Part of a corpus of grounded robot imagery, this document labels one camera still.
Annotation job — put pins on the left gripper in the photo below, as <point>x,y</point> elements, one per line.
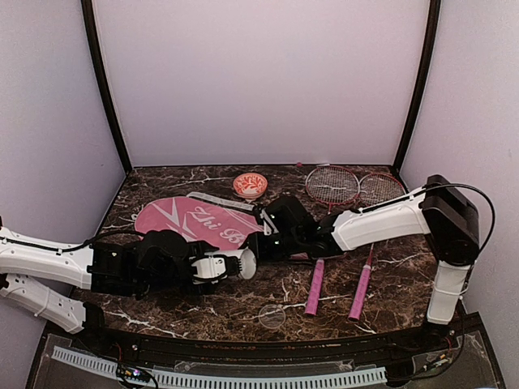
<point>199,246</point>

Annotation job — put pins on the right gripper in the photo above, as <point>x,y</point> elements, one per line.
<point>258,249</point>

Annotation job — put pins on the white shuttlecock tube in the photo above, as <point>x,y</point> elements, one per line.
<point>243,263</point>

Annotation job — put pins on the clear plastic tube lid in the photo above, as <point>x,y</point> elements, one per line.
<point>272,316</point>

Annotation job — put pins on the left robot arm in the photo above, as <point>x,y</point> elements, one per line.
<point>94,265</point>

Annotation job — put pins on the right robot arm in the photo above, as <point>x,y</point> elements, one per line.
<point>438,210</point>

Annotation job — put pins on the left red badminton racket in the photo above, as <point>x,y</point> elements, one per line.
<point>331,185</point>

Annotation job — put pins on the red badminton racket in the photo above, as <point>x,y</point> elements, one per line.
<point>375,188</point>
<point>331,185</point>

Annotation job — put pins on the right red badminton racket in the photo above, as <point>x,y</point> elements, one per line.
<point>375,188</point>

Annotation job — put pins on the red white patterned bowl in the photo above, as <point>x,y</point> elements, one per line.
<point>250,185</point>

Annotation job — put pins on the pink racket bag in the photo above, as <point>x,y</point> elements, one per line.
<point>202,217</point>

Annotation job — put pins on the white cable tray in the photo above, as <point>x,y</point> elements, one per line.
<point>203,375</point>

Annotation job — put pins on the right black frame post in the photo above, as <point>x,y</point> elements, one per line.
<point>433,17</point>

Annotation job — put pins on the black frame post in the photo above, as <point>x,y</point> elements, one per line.
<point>94,45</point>
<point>433,17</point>

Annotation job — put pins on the left black frame post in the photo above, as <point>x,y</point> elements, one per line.
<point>94,45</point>

